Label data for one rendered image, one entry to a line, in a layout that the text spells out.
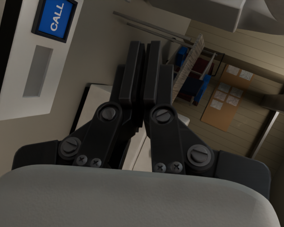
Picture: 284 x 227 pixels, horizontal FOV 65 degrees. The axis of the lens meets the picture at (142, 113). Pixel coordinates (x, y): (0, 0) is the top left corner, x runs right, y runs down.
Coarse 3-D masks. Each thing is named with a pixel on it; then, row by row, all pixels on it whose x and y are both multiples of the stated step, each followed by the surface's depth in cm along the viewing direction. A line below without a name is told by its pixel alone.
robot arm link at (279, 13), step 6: (264, 0) 47; (270, 0) 45; (276, 0) 44; (282, 0) 44; (270, 6) 46; (276, 6) 45; (282, 6) 44; (270, 12) 48; (276, 12) 46; (282, 12) 45; (276, 18) 48; (282, 18) 46
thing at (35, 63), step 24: (24, 0) 23; (24, 24) 24; (72, 24) 31; (24, 48) 26; (48, 48) 30; (24, 72) 27; (48, 72) 31; (0, 96) 26; (24, 96) 29; (48, 96) 33; (0, 120) 27
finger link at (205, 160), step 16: (160, 48) 12; (144, 64) 11; (160, 64) 12; (144, 80) 10; (160, 80) 11; (144, 96) 10; (160, 96) 11; (144, 112) 10; (192, 144) 9; (192, 160) 9; (208, 160) 9
